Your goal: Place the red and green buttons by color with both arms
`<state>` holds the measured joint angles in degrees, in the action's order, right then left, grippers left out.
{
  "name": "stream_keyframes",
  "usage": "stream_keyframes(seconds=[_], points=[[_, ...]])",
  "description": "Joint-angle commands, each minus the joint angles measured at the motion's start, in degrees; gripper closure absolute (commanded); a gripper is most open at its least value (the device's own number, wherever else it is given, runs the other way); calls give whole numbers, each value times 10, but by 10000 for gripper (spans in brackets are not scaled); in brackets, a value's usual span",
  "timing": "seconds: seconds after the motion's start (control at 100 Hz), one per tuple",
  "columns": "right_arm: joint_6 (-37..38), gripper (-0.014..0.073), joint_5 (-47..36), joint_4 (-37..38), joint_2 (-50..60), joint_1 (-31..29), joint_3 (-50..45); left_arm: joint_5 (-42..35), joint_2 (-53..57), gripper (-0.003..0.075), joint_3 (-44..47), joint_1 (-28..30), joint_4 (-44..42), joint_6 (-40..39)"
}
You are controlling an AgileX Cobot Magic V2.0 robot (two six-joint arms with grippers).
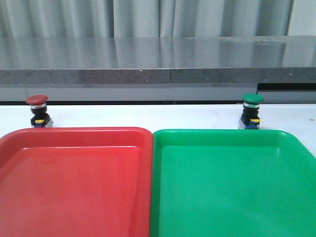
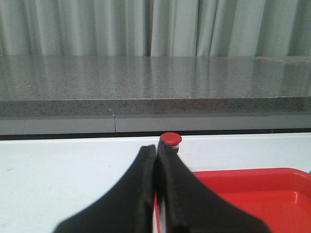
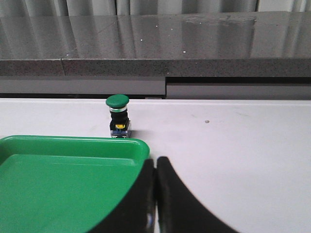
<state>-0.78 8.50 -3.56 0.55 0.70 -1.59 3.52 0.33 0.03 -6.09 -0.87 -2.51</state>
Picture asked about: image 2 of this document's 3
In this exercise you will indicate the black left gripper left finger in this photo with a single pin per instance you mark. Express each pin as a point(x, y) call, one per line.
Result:
point(126, 208)

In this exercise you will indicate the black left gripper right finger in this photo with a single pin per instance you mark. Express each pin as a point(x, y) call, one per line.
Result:
point(188, 206)

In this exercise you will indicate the red mushroom push button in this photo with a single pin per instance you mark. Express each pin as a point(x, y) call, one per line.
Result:
point(173, 139)

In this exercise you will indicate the red plastic tray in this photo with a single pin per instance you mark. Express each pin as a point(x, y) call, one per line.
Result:
point(281, 197)

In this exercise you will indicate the grey granite counter slab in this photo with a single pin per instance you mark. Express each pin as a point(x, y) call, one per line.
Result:
point(96, 94)

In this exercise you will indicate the white pleated curtain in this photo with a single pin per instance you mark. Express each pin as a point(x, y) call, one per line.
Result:
point(156, 27)

